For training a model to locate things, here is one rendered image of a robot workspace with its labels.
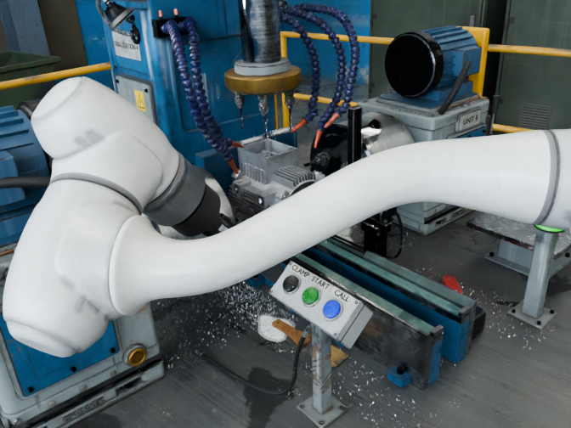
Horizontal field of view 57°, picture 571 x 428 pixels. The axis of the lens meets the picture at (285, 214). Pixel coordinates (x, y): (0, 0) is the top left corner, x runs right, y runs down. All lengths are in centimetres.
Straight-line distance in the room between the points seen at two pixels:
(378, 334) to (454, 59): 85
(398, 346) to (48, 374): 64
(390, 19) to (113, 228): 435
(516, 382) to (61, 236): 90
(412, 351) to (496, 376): 19
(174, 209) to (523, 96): 387
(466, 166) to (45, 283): 42
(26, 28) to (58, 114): 556
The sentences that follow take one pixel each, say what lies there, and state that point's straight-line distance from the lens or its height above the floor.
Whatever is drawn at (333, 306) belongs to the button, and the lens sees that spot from 84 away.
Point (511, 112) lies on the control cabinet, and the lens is 443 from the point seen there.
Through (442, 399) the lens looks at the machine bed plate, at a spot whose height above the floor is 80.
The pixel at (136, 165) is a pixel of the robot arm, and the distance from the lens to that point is 60.
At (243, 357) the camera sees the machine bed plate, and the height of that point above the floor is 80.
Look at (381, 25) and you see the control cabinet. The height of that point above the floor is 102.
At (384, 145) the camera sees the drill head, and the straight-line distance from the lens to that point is 141.
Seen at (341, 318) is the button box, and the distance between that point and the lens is 83.
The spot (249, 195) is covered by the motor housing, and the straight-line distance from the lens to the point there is 128.
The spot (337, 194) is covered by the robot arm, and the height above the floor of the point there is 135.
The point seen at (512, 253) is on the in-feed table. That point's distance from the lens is 153.
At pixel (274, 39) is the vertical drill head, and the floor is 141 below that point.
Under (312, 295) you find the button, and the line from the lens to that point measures 86.
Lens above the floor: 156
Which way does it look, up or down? 26 degrees down
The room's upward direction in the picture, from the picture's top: 3 degrees counter-clockwise
